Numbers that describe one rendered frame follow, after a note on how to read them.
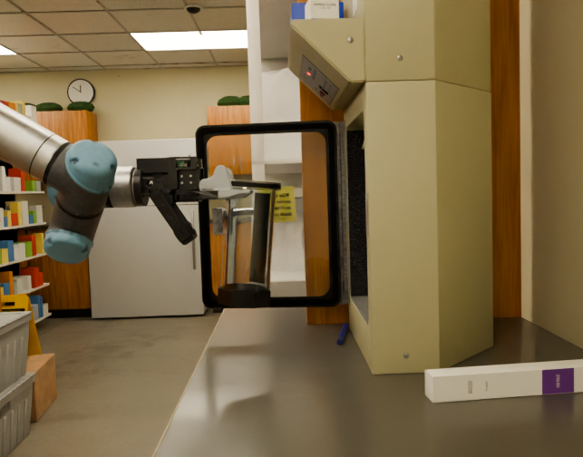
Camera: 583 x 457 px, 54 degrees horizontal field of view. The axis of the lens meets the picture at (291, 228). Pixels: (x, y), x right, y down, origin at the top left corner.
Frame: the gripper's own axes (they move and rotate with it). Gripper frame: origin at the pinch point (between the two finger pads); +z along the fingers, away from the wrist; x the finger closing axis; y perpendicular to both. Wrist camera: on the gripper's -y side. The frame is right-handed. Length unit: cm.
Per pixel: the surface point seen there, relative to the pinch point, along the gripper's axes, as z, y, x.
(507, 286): 57, -22, 23
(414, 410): 23.7, -29.6, -29.8
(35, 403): -134, -113, 211
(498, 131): 55, 13, 23
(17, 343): -129, -72, 182
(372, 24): 21.1, 26.2, -14.5
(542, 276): 63, -19, 19
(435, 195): 30.9, -0.7, -14.3
